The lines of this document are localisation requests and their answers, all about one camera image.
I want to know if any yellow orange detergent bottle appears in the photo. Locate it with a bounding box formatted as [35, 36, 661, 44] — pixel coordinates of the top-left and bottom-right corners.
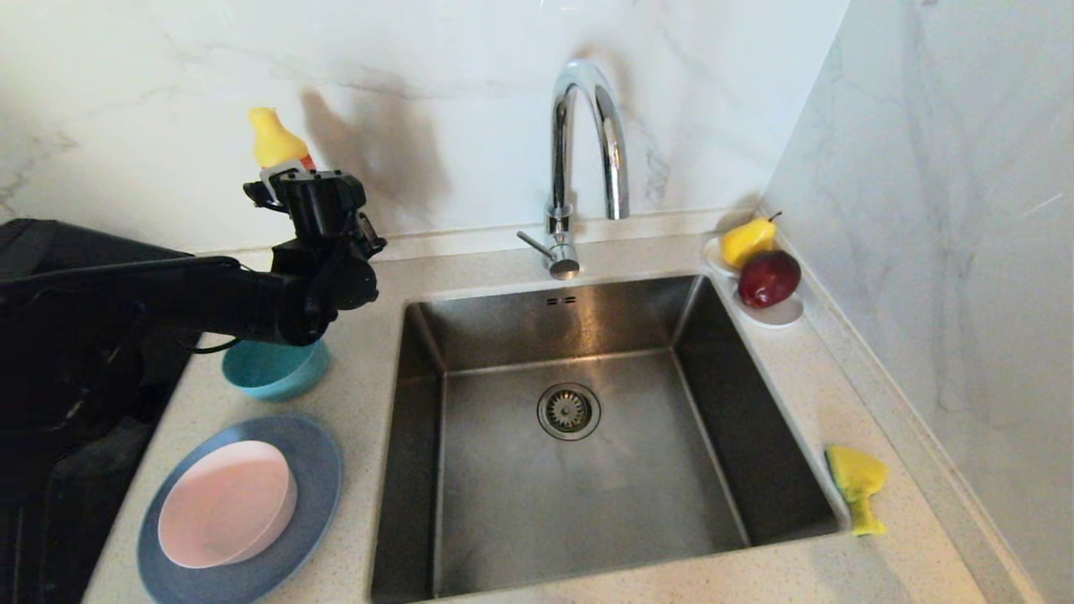
[248, 107, 315, 173]

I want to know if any yellow pear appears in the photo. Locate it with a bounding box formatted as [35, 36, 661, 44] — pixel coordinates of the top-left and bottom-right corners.
[720, 211, 783, 271]

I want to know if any yellow green sponge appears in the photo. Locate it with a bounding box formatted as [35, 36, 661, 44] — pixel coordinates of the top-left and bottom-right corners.
[825, 445, 889, 537]

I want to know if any small white dish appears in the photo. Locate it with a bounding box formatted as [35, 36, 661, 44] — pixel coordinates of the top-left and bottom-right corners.
[702, 237, 743, 278]
[733, 294, 805, 329]

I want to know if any round metal drain strainer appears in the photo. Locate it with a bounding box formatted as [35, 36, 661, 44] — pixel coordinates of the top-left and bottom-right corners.
[537, 383, 602, 442]

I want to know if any chrome gooseneck faucet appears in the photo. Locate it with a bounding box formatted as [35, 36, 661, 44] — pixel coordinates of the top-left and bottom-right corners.
[518, 59, 630, 281]

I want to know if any pink bowl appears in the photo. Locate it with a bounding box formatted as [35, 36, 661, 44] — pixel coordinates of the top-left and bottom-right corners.
[157, 440, 299, 570]

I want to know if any stainless steel sink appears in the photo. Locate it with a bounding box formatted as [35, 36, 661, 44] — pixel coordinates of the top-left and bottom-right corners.
[370, 273, 844, 603]

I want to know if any dark red apple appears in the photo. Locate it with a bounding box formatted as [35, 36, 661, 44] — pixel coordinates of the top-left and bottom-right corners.
[737, 250, 802, 310]

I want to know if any blue-grey plate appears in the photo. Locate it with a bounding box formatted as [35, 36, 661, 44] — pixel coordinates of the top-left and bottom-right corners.
[137, 415, 345, 604]

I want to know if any teal bowl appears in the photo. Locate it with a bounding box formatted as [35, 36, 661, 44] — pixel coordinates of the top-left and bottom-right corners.
[222, 338, 330, 402]

